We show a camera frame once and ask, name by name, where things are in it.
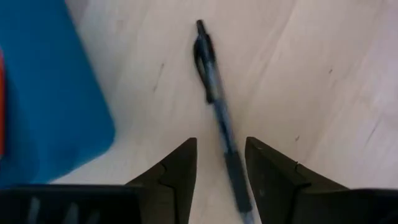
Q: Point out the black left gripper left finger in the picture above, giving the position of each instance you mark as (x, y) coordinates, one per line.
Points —
(171, 186)

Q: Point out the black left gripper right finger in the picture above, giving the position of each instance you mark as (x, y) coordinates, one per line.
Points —
(273, 186)

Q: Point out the black pen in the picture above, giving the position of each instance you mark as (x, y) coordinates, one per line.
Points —
(214, 84)

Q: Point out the red pencil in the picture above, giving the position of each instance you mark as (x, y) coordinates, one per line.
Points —
(1, 109)

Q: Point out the blue plastic tray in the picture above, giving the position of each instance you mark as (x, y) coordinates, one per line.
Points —
(46, 93)

